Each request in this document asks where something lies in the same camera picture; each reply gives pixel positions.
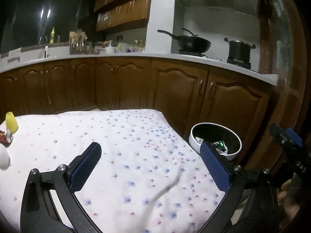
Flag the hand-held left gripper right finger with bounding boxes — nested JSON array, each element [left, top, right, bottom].
[[198, 141, 280, 233]]

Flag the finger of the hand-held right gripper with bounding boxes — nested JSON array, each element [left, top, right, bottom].
[[269, 123, 303, 151]]

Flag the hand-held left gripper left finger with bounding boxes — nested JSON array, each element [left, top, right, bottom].
[[20, 142, 102, 233]]

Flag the silver green wrapper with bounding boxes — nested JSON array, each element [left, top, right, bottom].
[[212, 140, 227, 151]]

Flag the white round trash bin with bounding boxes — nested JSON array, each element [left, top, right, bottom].
[[189, 123, 243, 161]]

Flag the person's right hand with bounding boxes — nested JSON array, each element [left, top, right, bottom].
[[278, 178, 303, 224]]

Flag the floral white tablecloth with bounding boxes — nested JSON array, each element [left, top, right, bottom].
[[0, 109, 231, 233]]

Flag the white foam piece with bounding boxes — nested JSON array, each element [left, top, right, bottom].
[[0, 146, 11, 171]]

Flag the yellow cupcake liner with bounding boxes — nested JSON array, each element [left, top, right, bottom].
[[5, 112, 19, 134]]

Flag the red wrapper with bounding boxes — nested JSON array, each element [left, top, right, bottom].
[[0, 130, 14, 147]]

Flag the wooden base cabinets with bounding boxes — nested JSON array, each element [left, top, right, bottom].
[[0, 56, 275, 173]]

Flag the gas stove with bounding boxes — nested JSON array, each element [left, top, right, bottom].
[[178, 50, 252, 70]]

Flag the black cooking pot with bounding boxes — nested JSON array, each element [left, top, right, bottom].
[[224, 37, 256, 61]]

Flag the white jar with lid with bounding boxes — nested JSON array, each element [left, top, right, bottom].
[[105, 41, 118, 54]]

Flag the sink faucet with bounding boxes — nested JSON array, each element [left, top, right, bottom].
[[39, 36, 49, 59]]

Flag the grey kitchen countertop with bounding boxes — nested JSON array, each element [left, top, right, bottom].
[[0, 51, 279, 86]]

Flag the wooden utensil holder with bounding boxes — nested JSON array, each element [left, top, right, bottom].
[[69, 29, 88, 54]]

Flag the black wok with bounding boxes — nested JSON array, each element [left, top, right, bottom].
[[157, 28, 212, 53]]

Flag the condiment bottles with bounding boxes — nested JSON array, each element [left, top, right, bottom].
[[132, 39, 146, 52]]

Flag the dark kitchen window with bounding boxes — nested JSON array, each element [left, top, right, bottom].
[[0, 0, 98, 54]]

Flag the wooden wall cabinets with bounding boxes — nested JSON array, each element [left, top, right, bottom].
[[93, 0, 166, 32]]

